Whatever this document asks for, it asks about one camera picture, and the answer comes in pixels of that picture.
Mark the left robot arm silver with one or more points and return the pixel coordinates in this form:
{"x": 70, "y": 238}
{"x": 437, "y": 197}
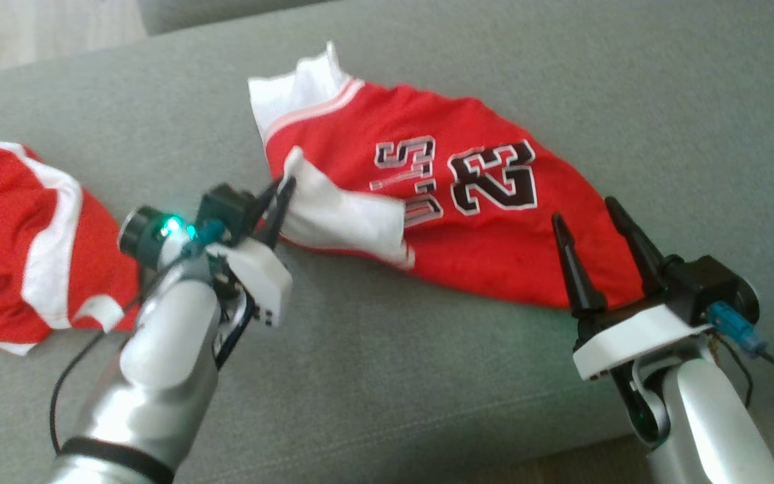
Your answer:
{"x": 158, "y": 376}

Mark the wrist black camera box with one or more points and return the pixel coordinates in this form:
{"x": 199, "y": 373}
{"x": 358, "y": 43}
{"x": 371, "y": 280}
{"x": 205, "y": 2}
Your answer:
{"x": 703, "y": 286}
{"x": 222, "y": 205}

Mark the grey back cushion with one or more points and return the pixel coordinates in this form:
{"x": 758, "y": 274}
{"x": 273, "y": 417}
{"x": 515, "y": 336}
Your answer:
{"x": 226, "y": 10}

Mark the grey and yellow sofa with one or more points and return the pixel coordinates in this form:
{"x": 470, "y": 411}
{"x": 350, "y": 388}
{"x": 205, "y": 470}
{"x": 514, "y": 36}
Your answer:
{"x": 394, "y": 376}

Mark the red Bulls 23 jersey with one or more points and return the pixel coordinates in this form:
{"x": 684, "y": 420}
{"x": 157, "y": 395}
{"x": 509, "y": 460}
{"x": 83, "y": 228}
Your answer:
{"x": 494, "y": 249}

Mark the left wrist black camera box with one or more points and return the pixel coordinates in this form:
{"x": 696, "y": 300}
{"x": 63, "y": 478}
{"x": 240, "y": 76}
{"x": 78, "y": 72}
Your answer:
{"x": 222, "y": 205}

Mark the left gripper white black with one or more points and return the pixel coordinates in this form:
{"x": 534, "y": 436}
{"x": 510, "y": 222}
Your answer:
{"x": 259, "y": 282}

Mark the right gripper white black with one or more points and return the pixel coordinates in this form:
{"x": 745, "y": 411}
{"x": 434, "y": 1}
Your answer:
{"x": 629, "y": 336}

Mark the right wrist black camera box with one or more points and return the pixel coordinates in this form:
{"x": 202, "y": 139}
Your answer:
{"x": 703, "y": 286}

